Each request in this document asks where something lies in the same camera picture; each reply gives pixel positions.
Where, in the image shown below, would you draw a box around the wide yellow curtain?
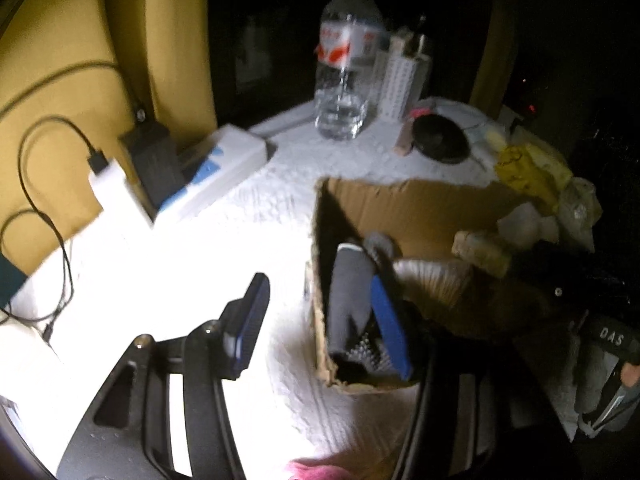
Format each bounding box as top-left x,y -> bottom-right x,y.
0,0 -> 218,281

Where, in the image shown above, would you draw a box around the crumpled pale plastic bag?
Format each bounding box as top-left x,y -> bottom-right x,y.
557,177 -> 603,253

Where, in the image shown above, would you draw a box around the dark green cloth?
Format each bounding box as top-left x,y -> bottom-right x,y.
0,252 -> 28,308

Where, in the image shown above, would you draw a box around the white and blue power strip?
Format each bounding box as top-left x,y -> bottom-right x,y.
155,124 -> 268,223

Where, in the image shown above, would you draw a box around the brown cardboard box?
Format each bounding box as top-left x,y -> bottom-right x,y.
306,176 -> 551,395

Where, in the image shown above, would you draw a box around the pink crochet toy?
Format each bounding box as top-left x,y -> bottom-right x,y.
286,460 -> 353,480

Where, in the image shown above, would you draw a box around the white charger block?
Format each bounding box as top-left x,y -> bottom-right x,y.
89,157 -> 153,231

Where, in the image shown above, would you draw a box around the pale yellow tissue pack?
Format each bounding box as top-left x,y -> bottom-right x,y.
510,127 -> 575,196

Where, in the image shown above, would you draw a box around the grey plush toy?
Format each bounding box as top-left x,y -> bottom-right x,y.
327,232 -> 401,381

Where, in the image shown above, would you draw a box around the black round object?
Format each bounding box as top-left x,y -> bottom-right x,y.
412,114 -> 472,165

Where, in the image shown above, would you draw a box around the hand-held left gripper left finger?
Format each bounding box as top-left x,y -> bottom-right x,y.
56,272 -> 272,480

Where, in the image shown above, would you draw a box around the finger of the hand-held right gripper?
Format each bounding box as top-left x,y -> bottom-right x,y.
507,241 -> 640,321

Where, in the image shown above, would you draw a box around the beige tube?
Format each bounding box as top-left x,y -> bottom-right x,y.
394,122 -> 415,158

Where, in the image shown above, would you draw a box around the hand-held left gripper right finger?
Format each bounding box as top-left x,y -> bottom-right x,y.
370,275 -> 583,480

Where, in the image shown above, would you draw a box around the clear plastic water bottle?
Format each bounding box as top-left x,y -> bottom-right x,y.
314,0 -> 385,142

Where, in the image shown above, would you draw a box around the black charger cable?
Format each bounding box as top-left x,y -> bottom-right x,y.
0,116 -> 107,346

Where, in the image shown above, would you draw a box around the black power adapter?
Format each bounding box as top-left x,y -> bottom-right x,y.
119,120 -> 186,208

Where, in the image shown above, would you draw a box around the cotton swab packet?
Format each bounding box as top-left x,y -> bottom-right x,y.
392,257 -> 473,311

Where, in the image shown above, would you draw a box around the white embossed tablecloth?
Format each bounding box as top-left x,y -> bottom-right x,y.
0,97 -> 576,480

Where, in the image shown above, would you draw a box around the narrow yellow curtain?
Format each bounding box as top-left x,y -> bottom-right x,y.
470,0 -> 521,116

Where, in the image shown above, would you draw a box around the white perforated pen holder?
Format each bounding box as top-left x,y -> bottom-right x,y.
380,35 -> 432,123

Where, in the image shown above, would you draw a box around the bright yellow packet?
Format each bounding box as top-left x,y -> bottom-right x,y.
495,144 -> 561,213

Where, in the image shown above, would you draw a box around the white plastic packets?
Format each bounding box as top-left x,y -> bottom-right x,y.
470,122 -> 508,158

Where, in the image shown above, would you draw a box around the black adapter cable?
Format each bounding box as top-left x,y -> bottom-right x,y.
0,60 -> 147,123

